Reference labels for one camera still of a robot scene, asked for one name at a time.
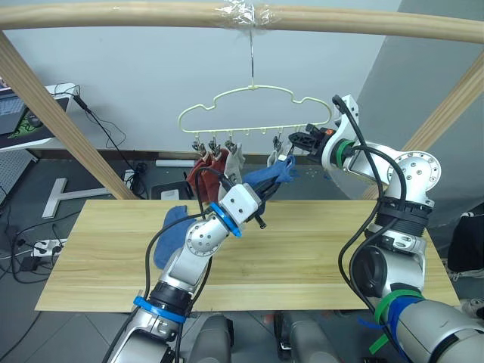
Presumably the wooden rack slanted post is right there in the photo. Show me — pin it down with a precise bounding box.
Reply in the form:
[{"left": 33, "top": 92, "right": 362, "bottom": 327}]
[
  {"left": 361, "top": 48, "right": 484, "bottom": 200},
  {"left": 0, "top": 30, "right": 138, "bottom": 201}
]

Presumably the black power adapter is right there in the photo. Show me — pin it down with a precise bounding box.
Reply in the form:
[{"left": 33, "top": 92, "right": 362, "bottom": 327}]
[{"left": 19, "top": 256, "right": 43, "bottom": 272}]

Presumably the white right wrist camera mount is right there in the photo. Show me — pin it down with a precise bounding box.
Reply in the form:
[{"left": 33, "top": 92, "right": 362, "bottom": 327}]
[{"left": 320, "top": 94, "right": 361, "bottom": 181}]

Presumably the black clothed person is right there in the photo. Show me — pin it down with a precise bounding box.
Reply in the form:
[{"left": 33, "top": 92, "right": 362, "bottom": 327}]
[{"left": 446, "top": 210, "right": 484, "bottom": 281}]

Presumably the white perforated panel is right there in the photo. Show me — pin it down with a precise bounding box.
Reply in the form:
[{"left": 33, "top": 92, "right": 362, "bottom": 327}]
[{"left": 0, "top": 149, "right": 38, "bottom": 207}]

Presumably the pale yellow clip hanger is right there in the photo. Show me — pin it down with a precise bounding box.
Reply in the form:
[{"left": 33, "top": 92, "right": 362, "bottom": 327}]
[{"left": 177, "top": 26, "right": 334, "bottom": 136}]

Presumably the grey laptop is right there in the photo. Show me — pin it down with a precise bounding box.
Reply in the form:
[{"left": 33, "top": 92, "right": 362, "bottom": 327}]
[{"left": 0, "top": 76, "right": 26, "bottom": 136}]

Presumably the clear plastic tape wrap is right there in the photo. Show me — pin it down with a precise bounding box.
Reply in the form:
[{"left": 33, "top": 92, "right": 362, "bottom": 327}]
[{"left": 211, "top": 0, "right": 274, "bottom": 39}]

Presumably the wooden rack crossbar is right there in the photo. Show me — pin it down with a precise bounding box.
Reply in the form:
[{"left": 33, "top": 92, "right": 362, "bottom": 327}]
[{"left": 0, "top": 0, "right": 484, "bottom": 47}]

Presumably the white desk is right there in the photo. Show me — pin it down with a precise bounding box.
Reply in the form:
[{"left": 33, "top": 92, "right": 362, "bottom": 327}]
[{"left": 0, "top": 82, "right": 76, "bottom": 153}]

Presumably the white wall cable duct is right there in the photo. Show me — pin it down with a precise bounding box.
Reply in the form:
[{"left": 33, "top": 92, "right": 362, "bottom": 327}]
[{"left": 156, "top": 159, "right": 198, "bottom": 168}]

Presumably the black box with white label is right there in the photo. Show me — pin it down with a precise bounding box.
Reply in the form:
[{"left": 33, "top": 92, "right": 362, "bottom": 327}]
[{"left": 150, "top": 180, "right": 198, "bottom": 201}]

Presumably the black green mouse pad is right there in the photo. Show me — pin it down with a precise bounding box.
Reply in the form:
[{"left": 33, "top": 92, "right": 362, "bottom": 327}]
[{"left": 0, "top": 104, "right": 54, "bottom": 149}]

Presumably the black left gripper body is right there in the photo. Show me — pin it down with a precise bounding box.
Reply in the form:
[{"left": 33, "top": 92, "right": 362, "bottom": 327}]
[{"left": 252, "top": 182, "right": 274, "bottom": 231}]

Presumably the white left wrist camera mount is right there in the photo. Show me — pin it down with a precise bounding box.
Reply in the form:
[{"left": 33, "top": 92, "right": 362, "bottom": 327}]
[{"left": 219, "top": 183, "right": 265, "bottom": 225}]

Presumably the black cable with plug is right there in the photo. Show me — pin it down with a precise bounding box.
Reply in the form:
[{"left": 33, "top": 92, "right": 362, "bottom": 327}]
[{"left": 52, "top": 83, "right": 149, "bottom": 200}]

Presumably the dark grey rounded shape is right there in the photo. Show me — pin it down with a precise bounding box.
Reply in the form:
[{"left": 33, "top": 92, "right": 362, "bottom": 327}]
[
  {"left": 188, "top": 313, "right": 234, "bottom": 363},
  {"left": 276, "top": 311, "right": 342, "bottom": 363}
]

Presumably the white sneaker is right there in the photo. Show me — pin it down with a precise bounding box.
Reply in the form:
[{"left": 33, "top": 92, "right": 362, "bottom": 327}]
[{"left": 461, "top": 297, "right": 484, "bottom": 318}]

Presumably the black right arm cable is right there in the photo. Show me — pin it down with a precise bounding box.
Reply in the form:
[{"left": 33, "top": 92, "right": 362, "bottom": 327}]
[{"left": 330, "top": 94, "right": 413, "bottom": 363}]

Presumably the blue sock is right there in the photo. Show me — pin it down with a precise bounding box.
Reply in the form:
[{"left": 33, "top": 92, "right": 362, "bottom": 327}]
[
  {"left": 153, "top": 204, "right": 191, "bottom": 270},
  {"left": 241, "top": 156, "right": 300, "bottom": 189}
]

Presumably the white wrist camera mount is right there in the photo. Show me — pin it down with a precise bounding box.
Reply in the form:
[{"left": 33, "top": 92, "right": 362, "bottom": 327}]
[
  {"left": 320, "top": 94, "right": 361, "bottom": 181},
  {"left": 219, "top": 183, "right": 265, "bottom": 225}
]

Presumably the white T-shaped stand base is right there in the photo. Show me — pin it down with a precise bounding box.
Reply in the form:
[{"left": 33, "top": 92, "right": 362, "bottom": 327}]
[{"left": 41, "top": 177, "right": 114, "bottom": 220}]

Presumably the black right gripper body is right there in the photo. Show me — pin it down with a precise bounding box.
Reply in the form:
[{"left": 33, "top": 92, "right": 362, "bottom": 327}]
[{"left": 301, "top": 123, "right": 334, "bottom": 157}]

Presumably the red sock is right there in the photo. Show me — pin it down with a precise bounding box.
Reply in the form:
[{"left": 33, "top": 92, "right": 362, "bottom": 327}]
[
  {"left": 186, "top": 153, "right": 208, "bottom": 194},
  {"left": 199, "top": 148, "right": 231, "bottom": 204}
]

